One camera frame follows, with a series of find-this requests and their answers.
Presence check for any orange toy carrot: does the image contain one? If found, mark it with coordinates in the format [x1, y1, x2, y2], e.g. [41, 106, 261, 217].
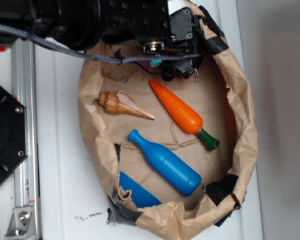
[149, 80, 220, 151]

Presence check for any brown paper bag bin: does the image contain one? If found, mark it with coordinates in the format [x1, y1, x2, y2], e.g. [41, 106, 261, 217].
[78, 0, 259, 240]

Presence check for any aluminium extrusion rail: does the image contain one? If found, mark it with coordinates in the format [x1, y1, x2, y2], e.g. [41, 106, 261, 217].
[11, 40, 42, 240]

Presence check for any light blue cloth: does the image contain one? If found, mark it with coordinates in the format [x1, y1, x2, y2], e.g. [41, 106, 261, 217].
[150, 59, 162, 68]

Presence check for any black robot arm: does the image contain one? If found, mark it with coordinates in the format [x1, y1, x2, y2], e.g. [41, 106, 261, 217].
[0, 0, 206, 81]

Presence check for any blue sponge block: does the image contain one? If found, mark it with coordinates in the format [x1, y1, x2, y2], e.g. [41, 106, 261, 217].
[119, 172, 162, 208]

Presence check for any tan conch seashell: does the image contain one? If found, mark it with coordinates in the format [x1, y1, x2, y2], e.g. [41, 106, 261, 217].
[96, 90, 155, 121]

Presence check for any metal corner bracket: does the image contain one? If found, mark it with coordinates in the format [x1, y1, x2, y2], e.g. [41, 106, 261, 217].
[4, 206, 39, 240]

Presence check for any white plastic tray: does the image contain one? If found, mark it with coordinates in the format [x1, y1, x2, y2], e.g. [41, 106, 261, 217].
[35, 0, 264, 240]

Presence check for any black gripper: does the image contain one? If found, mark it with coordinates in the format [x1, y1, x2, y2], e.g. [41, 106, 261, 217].
[101, 0, 204, 82]

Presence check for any grey braided cable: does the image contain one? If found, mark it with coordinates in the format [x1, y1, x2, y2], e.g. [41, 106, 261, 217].
[0, 22, 201, 65]

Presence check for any blue toy bottle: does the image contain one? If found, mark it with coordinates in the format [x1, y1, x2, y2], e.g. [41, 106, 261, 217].
[127, 129, 202, 196]

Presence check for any black octagonal mount plate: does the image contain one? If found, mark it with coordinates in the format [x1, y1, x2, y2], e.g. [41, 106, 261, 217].
[0, 85, 27, 186]

